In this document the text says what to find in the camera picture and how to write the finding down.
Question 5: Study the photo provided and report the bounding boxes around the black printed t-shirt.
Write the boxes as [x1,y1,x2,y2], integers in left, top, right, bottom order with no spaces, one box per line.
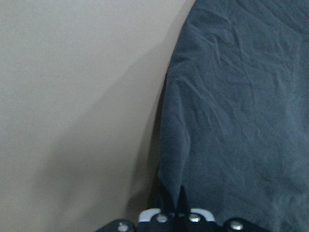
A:
[159,0,309,232]

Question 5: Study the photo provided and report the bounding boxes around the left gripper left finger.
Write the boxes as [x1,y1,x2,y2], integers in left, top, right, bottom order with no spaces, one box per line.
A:
[158,183,176,217]

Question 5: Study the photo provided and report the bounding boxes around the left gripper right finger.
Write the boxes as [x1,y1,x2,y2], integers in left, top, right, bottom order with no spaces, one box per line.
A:
[175,186,191,217]

